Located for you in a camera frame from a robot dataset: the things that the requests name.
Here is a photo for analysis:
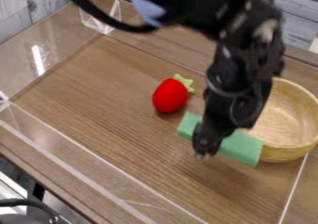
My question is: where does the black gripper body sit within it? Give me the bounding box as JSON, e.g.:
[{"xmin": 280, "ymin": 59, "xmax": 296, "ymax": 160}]
[{"xmin": 202, "ymin": 41, "xmax": 287, "ymax": 132}]

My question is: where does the clear acrylic tray wall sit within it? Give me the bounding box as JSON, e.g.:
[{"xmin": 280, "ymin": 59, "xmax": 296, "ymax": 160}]
[{"xmin": 0, "ymin": 93, "xmax": 202, "ymax": 224}]

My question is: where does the green rectangular block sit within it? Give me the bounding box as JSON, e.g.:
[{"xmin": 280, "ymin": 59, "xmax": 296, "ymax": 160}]
[{"xmin": 178, "ymin": 112, "xmax": 264, "ymax": 167}]

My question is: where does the black cable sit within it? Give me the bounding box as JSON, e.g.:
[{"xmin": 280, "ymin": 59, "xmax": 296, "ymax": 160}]
[{"xmin": 0, "ymin": 197, "xmax": 61, "ymax": 224}]

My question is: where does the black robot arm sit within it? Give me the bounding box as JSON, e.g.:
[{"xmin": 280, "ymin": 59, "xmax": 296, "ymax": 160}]
[{"xmin": 71, "ymin": 0, "xmax": 287, "ymax": 157}]

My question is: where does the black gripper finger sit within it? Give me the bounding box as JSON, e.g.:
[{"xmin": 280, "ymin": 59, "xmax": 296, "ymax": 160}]
[
  {"xmin": 205, "ymin": 127, "xmax": 236, "ymax": 156},
  {"xmin": 192, "ymin": 124, "xmax": 209, "ymax": 160}
]

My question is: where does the red plush strawberry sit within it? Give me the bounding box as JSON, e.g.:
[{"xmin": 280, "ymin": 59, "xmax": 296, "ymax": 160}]
[{"xmin": 152, "ymin": 74, "xmax": 196, "ymax": 113}]

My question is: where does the light wooden bowl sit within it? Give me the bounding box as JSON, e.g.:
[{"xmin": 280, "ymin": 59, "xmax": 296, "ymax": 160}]
[{"xmin": 242, "ymin": 78, "xmax": 318, "ymax": 163}]

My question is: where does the clear acrylic corner bracket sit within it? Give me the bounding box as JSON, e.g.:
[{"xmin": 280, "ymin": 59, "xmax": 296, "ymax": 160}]
[{"xmin": 79, "ymin": 0, "xmax": 122, "ymax": 35}]

